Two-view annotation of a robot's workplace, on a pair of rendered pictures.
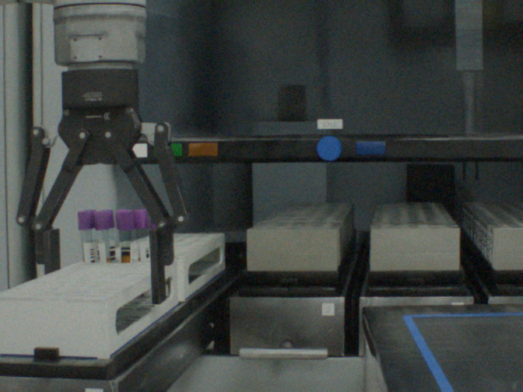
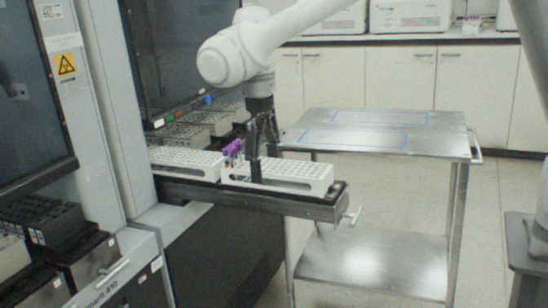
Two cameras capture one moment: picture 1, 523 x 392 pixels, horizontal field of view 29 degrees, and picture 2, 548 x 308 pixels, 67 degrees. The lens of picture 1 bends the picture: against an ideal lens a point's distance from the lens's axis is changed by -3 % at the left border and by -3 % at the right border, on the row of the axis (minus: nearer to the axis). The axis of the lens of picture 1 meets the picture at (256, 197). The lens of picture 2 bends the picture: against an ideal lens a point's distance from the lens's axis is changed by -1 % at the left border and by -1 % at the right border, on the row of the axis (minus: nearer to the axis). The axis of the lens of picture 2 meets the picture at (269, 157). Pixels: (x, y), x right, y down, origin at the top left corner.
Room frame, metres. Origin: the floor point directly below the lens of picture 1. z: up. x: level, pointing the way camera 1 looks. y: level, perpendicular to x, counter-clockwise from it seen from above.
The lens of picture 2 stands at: (0.64, 1.13, 1.32)
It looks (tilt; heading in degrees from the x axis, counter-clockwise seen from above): 23 degrees down; 290
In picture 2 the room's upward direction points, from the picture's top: 5 degrees counter-clockwise
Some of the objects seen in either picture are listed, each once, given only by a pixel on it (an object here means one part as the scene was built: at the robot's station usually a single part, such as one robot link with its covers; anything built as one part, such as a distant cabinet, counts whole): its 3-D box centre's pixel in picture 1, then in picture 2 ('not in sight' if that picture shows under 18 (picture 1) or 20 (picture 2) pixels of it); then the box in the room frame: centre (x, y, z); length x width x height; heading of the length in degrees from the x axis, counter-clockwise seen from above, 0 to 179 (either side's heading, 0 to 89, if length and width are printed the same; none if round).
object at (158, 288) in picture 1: (157, 266); (272, 155); (0.99, 0.09, 0.87); 0.03 x 0.01 x 0.07; 173
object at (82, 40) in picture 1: (100, 40); (258, 84); (1.00, 0.15, 1.09); 0.09 x 0.09 x 0.06
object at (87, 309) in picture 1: (96, 307); (276, 176); (0.97, 0.15, 0.83); 0.30 x 0.10 x 0.06; 173
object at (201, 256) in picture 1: (166, 268); (181, 164); (1.28, 0.11, 0.83); 0.30 x 0.10 x 0.06; 173
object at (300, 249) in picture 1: (292, 253); (198, 141); (1.30, -0.04, 0.85); 0.12 x 0.02 x 0.06; 83
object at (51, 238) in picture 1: (52, 265); (255, 170); (1.01, 0.20, 0.87); 0.03 x 0.01 x 0.07; 173
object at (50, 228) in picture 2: not in sight; (62, 226); (1.37, 0.50, 0.85); 0.12 x 0.02 x 0.06; 83
